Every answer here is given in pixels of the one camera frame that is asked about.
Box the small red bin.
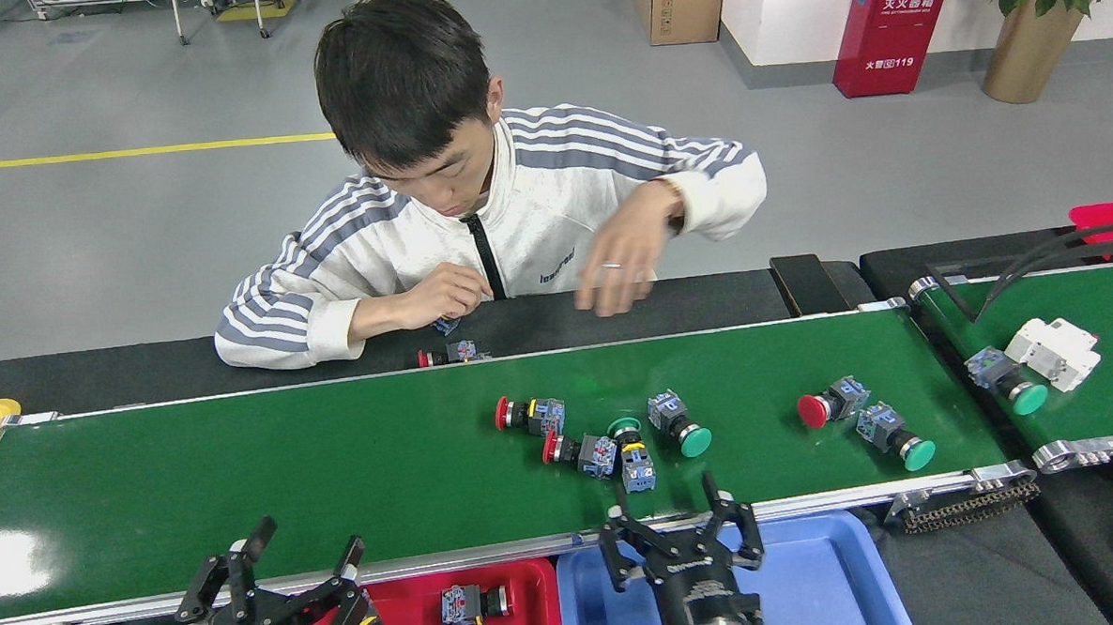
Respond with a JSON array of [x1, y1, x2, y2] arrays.
[[1068, 199, 1113, 265]]

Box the cardboard box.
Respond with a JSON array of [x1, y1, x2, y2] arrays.
[[634, 0, 732, 48]]

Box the black drive chain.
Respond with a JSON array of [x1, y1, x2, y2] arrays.
[[888, 480, 1043, 536]]

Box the long green conveyor belt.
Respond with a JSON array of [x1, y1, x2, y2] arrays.
[[0, 292, 1047, 625]]

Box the green feeder conveyor belt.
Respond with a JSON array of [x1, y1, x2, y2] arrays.
[[907, 260, 1113, 480]]

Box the red plastic tray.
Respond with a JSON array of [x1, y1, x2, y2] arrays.
[[286, 556, 564, 625]]

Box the black flat panel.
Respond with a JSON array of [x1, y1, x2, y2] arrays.
[[769, 252, 862, 318]]

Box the white circuit breaker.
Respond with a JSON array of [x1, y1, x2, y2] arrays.
[[1002, 314, 1105, 396]]

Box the red fire extinguisher cabinet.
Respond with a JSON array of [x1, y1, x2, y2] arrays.
[[830, 0, 964, 100]]

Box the blue plastic tray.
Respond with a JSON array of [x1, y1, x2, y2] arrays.
[[555, 507, 917, 625]]

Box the yellow floor plate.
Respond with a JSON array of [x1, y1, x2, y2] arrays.
[[214, 0, 296, 22]]

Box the person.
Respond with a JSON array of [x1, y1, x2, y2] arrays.
[[200, 0, 775, 373]]

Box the gold plant pot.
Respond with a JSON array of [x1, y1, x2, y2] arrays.
[[978, 0, 1093, 107]]

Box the person's right hand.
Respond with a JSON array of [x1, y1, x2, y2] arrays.
[[395, 259, 497, 334]]

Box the black guide bar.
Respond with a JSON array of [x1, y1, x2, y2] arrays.
[[923, 264, 981, 328]]

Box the white wheeled stand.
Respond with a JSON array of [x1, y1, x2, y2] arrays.
[[167, 0, 268, 46]]

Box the person's left hand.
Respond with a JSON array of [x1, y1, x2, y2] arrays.
[[570, 180, 689, 320]]

